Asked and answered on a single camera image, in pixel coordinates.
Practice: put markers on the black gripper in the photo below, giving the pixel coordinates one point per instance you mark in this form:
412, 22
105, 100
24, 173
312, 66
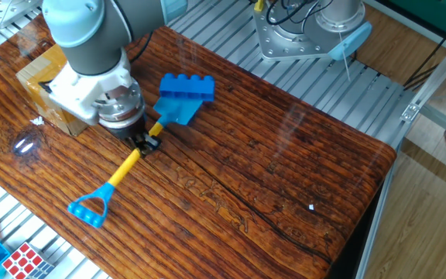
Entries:
128, 129

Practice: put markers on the blue yellow toy shovel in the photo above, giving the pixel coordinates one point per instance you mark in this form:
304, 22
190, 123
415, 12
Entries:
124, 168

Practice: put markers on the long blue building block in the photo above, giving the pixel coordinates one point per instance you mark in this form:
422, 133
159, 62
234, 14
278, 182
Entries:
186, 91

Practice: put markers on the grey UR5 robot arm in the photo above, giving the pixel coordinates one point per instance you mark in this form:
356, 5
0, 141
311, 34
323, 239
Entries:
87, 46

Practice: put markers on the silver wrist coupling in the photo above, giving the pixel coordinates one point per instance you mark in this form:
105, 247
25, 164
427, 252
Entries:
124, 106

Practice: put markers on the wood grain table mat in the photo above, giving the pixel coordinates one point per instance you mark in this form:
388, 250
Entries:
246, 174

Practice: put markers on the clear tape piece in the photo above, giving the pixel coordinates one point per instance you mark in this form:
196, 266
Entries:
37, 121

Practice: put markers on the taped cardboard box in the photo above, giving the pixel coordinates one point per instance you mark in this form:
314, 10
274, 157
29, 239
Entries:
31, 81

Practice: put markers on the Rubik's cube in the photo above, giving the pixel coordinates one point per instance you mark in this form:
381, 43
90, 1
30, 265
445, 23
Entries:
27, 263

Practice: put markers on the yellow plastic clip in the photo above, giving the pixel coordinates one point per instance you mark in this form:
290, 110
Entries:
259, 5

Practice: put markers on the silver metal mounting plate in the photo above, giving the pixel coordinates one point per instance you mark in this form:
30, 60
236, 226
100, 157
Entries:
2, 9

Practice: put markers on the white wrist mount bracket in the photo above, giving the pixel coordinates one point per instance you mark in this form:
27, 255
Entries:
79, 93

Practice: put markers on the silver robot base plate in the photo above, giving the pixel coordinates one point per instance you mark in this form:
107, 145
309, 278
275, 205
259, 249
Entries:
285, 44

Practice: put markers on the aluminium frame beam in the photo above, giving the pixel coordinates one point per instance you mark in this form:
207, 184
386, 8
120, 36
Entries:
410, 112

